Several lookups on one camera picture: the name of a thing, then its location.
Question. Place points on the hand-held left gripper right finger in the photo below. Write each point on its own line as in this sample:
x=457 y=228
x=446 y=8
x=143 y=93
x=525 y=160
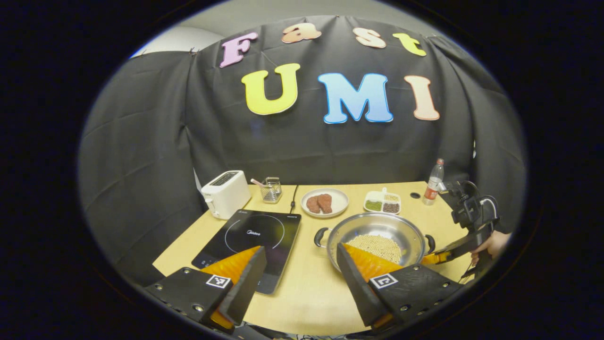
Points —
x=356 y=288

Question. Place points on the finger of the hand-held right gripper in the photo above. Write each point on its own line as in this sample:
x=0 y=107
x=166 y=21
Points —
x=455 y=249

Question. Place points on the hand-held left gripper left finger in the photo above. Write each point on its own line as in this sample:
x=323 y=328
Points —
x=245 y=293

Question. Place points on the stainless steel pot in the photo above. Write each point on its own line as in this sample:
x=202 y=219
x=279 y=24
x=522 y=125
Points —
x=373 y=224

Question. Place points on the black induction cooktop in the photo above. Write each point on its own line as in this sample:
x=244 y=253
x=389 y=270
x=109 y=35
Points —
x=273 y=222

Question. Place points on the clear plastic water bottle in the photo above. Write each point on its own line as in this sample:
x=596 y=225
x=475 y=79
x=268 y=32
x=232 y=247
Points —
x=432 y=186

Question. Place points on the large yellow soybean heap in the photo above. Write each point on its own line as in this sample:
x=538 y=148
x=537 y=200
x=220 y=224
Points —
x=377 y=245

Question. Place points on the dark red bean heap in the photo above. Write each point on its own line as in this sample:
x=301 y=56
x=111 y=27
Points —
x=391 y=208

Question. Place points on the small yellow soybean heap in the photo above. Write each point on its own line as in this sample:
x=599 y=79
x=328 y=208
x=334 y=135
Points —
x=391 y=197

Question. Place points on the green mung bean heap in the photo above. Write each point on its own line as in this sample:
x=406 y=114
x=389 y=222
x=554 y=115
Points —
x=373 y=206

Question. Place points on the round white plate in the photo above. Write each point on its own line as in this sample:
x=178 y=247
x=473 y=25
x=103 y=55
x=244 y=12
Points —
x=337 y=200

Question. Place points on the red meat piece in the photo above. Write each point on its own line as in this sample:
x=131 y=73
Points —
x=313 y=205
x=325 y=203

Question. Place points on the white divided plate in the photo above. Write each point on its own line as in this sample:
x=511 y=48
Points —
x=375 y=195

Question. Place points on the white toaster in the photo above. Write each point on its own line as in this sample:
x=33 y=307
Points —
x=229 y=193

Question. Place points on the pink spoon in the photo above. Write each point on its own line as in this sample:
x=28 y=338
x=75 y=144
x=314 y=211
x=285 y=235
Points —
x=257 y=182

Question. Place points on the black backdrop cloth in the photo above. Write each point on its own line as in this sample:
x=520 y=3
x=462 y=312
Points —
x=141 y=141

